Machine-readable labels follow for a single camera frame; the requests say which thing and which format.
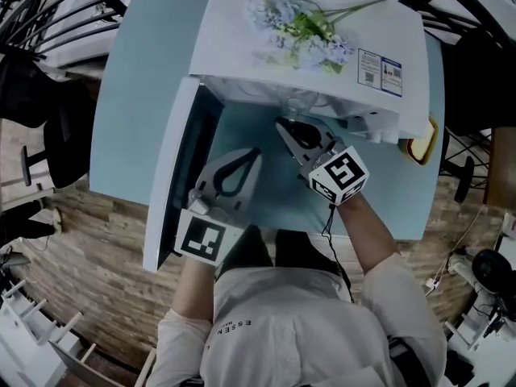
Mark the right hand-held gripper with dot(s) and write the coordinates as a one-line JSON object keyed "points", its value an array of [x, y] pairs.
{"points": [[342, 173]]}

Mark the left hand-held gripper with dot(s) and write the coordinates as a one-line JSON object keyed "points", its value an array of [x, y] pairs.
{"points": [[201, 236]]}

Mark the white microwave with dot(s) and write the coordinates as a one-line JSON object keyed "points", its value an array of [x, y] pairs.
{"points": [[225, 34]]}

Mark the person's left forearm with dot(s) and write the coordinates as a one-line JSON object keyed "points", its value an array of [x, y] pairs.
{"points": [[193, 292]]}

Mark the person's right forearm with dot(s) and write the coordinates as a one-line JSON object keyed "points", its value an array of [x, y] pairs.
{"points": [[367, 236]]}

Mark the person's black trousers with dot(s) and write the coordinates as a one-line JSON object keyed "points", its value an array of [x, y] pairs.
{"points": [[298, 252]]}

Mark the pale blue artificial flower bouquet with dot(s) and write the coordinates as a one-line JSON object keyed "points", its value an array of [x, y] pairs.
{"points": [[306, 34]]}

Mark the black office chair with jacket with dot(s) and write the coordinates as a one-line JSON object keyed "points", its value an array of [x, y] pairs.
{"points": [[463, 95]]}

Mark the person's white shirt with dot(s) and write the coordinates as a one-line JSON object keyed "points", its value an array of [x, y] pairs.
{"points": [[298, 329]]}

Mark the black mesh office chair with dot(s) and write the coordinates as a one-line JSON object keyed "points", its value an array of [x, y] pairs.
{"points": [[60, 135]]}

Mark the small white power strip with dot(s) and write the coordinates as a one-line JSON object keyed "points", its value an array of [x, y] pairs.
{"points": [[432, 284]]}

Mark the brown wooden side table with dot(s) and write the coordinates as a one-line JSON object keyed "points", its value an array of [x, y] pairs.
{"points": [[502, 167]]}

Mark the white shelf frame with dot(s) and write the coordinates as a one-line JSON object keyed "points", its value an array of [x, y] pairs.
{"points": [[28, 329]]}

